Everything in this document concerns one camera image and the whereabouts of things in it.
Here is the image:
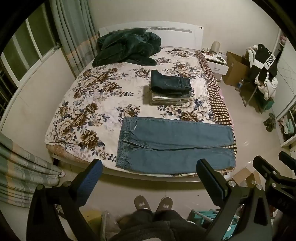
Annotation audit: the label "light blue denim jeans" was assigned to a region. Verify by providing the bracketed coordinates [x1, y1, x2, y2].
[116, 117, 235, 175]

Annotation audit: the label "small open cardboard box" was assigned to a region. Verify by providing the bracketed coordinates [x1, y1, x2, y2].
[232, 167, 261, 188]

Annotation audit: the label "teal plastic crate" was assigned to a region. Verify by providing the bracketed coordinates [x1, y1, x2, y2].
[187, 209, 239, 240]

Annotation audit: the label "striped curtain lower left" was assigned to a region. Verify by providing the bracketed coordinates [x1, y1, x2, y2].
[0, 134, 64, 208]

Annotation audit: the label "dark shoes on floor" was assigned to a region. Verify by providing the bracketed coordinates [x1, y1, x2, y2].
[263, 113, 276, 132]

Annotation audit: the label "white wardrobe shelf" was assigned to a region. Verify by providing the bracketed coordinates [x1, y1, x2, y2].
[272, 39, 295, 147]

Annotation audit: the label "left grey slipper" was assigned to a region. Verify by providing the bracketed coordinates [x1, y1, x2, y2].
[134, 195, 151, 210]

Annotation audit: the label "grey slipper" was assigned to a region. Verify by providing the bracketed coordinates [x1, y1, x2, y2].
[134, 195, 151, 210]
[156, 196, 173, 213]

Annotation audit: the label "right grey slipper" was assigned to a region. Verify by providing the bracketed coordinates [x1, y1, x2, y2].
[156, 196, 173, 213]

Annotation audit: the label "floral bed blanket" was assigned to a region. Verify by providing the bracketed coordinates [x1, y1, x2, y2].
[45, 47, 217, 166]

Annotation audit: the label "checkered brown bed sheet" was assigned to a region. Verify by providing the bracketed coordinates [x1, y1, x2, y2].
[195, 51, 237, 158]

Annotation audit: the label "white puffer coat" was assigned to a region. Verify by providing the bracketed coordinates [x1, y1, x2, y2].
[246, 45, 278, 100]

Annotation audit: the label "metal clothes rack chair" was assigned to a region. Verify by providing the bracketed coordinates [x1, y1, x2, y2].
[237, 78, 274, 113]

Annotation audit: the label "brown cardboard box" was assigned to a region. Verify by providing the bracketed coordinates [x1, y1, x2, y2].
[222, 51, 250, 86]

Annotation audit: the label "white bedside table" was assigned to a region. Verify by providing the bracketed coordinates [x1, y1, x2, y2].
[201, 48, 229, 75]

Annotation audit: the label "beige table lamp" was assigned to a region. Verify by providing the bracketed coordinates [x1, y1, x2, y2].
[211, 41, 221, 53]

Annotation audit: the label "dark folded jeans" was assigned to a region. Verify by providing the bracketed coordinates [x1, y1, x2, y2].
[151, 70, 192, 97]

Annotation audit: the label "grey green window curtain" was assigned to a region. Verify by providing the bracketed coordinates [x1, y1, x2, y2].
[50, 0, 98, 76]

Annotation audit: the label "dark green plush blanket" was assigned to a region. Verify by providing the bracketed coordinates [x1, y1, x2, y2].
[92, 28, 162, 67]

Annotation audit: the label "white bed headboard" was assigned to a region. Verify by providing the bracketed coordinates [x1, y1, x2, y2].
[99, 21, 204, 50]

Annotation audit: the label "window with white frame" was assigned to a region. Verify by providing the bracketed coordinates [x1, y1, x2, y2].
[1, 2, 60, 88]

